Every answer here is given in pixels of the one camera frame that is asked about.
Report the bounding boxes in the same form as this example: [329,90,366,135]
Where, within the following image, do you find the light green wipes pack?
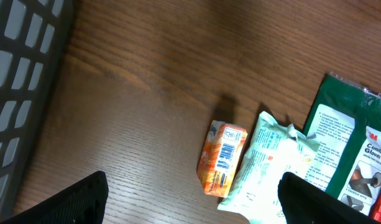
[218,111,320,223]

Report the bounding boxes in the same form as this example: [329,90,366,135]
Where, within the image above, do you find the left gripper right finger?
[278,172,379,224]

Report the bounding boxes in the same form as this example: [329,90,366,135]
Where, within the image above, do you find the orange tissue pack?
[197,120,247,198]

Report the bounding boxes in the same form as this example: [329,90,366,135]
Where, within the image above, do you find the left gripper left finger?
[1,170,109,224]

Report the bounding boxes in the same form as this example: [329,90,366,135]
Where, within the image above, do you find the grey plastic mesh basket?
[0,0,74,222]

